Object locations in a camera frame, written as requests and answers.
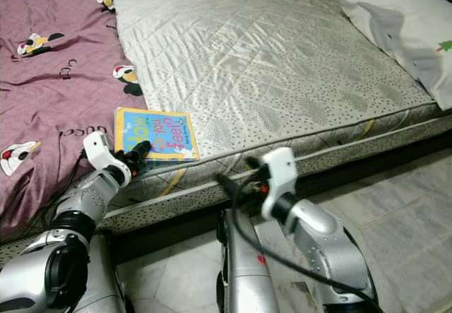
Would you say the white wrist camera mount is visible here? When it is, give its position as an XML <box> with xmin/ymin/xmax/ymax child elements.
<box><xmin>83</xmin><ymin>131</ymin><xmax>132</xmax><ymax>185</ymax></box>
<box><xmin>260</xmin><ymin>147</ymin><xmax>297</xmax><ymax>219</ymax></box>

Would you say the quilted grey dotted mattress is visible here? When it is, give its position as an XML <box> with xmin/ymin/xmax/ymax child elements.
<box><xmin>0</xmin><ymin>0</ymin><xmax>452</xmax><ymax>243</ymax></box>

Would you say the purple cartoon print blanket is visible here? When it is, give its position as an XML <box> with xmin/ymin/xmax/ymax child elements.
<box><xmin>0</xmin><ymin>0</ymin><xmax>149</xmax><ymax>243</ymax></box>

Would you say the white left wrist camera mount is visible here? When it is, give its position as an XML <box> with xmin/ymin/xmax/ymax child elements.
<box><xmin>83</xmin><ymin>131</ymin><xmax>132</xmax><ymax>185</ymax></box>

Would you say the white pillow with tree print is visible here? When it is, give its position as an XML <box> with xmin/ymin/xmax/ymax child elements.
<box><xmin>339</xmin><ymin>0</ymin><xmax>452</xmax><ymax>112</ymax></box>

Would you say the silver robot left leg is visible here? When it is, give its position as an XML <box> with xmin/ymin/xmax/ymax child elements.
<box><xmin>90</xmin><ymin>232</ymin><xmax>129</xmax><ymax>313</ymax></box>

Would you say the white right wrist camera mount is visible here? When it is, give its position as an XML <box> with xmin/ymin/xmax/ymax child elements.
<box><xmin>260</xmin><ymin>147</ymin><xmax>297</xmax><ymax>219</ymax></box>

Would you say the blue yellow children's book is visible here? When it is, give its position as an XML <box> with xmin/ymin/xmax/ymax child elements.
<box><xmin>114</xmin><ymin>107</ymin><xmax>201</xmax><ymax>163</ymax></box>

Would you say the silver robot leg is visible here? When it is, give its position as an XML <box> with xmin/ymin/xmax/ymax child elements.
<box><xmin>215</xmin><ymin>208</ymin><xmax>283</xmax><ymax>313</ymax></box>
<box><xmin>90</xmin><ymin>232</ymin><xmax>129</xmax><ymax>313</ymax></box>

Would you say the silver robot right leg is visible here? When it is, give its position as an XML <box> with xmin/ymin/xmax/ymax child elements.
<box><xmin>215</xmin><ymin>208</ymin><xmax>283</xmax><ymax>313</ymax></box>

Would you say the black bed base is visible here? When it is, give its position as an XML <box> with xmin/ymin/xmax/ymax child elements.
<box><xmin>106</xmin><ymin>133</ymin><xmax>452</xmax><ymax>257</ymax></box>

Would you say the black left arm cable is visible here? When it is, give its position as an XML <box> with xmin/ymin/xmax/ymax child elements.
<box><xmin>51</xmin><ymin>152</ymin><xmax>91</xmax><ymax>223</ymax></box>

